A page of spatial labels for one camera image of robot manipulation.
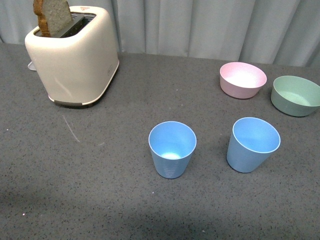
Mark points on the blue plastic cup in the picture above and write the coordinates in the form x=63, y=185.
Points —
x=172, y=145
x=252, y=141

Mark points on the pink plastic bowl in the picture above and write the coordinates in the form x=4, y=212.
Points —
x=241, y=80

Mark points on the cream white toaster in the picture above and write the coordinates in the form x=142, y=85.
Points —
x=76, y=70

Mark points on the green plastic bowl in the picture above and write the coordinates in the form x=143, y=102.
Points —
x=295, y=96

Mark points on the slice of toast bread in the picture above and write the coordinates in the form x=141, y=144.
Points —
x=52, y=16

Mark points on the grey curtain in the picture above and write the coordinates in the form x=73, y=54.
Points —
x=283, y=32

